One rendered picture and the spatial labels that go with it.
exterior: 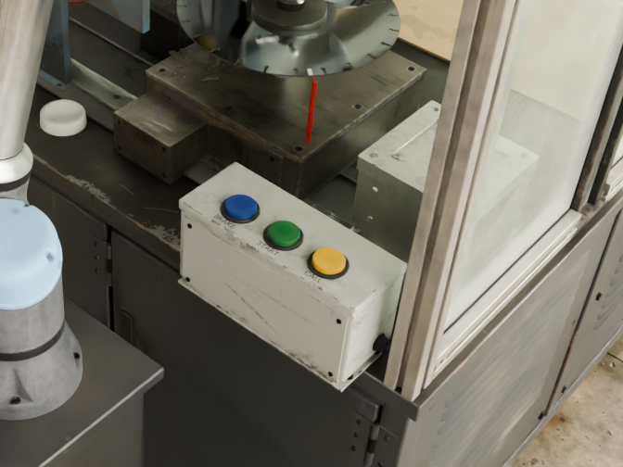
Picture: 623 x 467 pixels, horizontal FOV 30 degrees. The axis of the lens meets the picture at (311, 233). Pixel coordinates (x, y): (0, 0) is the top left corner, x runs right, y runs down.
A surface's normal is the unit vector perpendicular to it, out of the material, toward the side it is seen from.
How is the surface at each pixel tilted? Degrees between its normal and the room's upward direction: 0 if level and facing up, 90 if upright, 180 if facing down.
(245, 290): 90
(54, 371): 72
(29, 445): 0
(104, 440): 90
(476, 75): 90
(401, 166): 0
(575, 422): 0
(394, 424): 90
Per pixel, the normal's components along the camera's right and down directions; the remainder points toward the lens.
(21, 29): 0.45, 0.63
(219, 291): -0.62, 0.49
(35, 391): 0.47, 0.38
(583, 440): 0.09, -0.73
